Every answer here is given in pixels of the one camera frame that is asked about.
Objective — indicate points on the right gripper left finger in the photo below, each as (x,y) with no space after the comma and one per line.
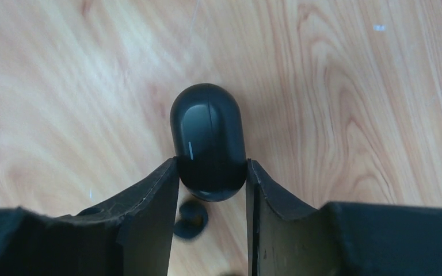
(138,222)

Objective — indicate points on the black earbud charging case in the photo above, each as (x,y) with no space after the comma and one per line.
(207,132)

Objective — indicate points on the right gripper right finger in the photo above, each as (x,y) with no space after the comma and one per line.
(286,236)

